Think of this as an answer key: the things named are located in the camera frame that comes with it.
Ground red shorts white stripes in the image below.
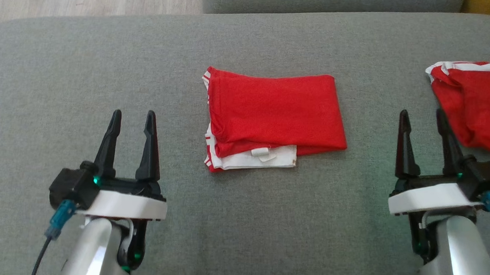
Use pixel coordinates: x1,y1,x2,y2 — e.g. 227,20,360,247
420,55,490,153

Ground large grey sofa seat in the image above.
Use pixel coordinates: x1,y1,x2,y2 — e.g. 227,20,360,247
0,0,490,275

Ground red basketball jersey black lettering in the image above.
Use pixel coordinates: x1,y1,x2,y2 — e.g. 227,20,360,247
195,66,352,181

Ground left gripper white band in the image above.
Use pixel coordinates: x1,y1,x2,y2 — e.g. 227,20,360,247
73,106,174,275

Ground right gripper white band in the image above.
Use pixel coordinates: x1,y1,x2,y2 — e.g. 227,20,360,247
384,105,490,267

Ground left camera cable blue connector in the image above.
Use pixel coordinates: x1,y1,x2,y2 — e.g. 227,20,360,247
30,197,78,275

